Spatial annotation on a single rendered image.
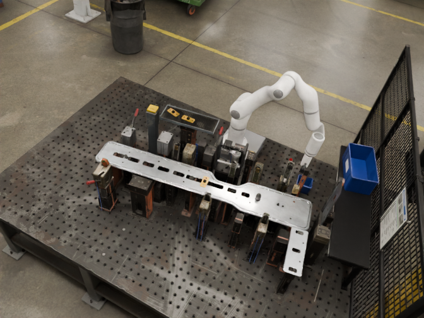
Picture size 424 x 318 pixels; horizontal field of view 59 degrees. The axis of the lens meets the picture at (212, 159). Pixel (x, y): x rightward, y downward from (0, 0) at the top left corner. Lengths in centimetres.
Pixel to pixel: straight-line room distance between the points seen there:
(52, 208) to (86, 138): 65
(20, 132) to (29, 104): 43
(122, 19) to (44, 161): 246
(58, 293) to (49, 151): 104
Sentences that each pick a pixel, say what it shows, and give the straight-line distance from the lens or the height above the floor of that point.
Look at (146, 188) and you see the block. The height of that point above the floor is 103.
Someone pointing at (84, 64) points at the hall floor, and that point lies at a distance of 505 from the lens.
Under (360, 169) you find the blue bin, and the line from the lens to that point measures 266.
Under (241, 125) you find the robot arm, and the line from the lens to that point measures 267.
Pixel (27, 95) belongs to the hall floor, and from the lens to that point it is 469.
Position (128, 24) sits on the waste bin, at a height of 43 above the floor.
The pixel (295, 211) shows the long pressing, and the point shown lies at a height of 100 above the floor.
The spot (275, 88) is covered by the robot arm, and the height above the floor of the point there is 149.
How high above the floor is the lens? 282
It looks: 48 degrees down
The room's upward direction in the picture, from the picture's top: 8 degrees clockwise
